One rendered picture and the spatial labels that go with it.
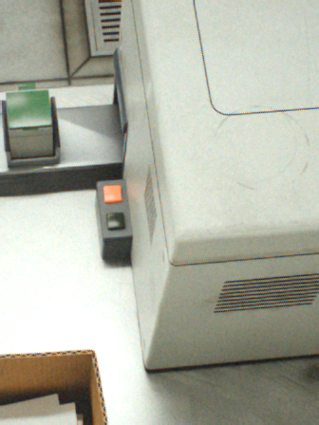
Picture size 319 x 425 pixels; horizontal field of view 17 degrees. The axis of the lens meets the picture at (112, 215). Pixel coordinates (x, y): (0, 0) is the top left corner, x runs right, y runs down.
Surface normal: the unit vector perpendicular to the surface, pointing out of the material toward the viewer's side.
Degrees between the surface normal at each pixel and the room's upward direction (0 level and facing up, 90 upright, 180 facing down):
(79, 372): 89
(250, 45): 0
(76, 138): 0
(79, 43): 0
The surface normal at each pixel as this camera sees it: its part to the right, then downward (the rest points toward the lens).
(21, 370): 0.11, 0.84
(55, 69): 0.04, -0.42
